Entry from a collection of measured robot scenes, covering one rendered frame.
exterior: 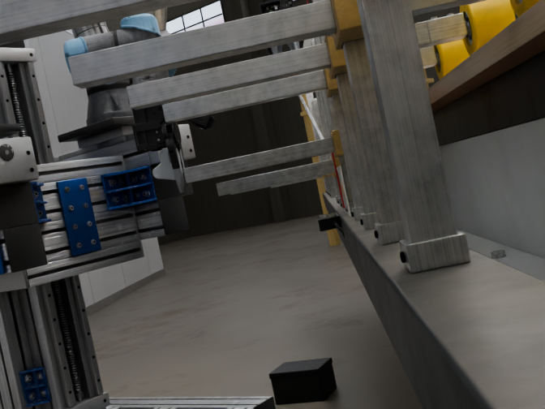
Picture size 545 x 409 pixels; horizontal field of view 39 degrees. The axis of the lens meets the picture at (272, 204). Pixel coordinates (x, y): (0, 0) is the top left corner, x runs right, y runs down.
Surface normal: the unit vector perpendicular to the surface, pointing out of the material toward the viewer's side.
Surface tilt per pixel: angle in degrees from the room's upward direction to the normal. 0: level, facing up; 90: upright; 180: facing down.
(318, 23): 90
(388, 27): 90
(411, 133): 90
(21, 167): 90
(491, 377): 0
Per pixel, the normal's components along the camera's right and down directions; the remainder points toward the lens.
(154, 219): -0.58, 0.14
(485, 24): -0.01, 0.21
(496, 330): -0.21, -0.98
